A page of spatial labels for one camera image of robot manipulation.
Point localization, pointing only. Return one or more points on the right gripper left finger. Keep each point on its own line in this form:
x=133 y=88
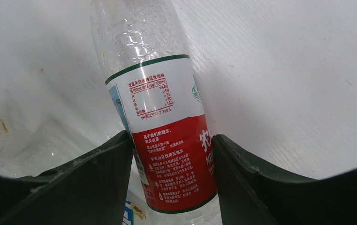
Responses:
x=88 y=190

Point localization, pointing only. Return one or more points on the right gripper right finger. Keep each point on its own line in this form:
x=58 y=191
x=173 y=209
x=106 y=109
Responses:
x=253 y=191

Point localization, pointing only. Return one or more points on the red white label water bottle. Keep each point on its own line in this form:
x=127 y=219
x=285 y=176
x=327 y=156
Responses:
x=144 y=57

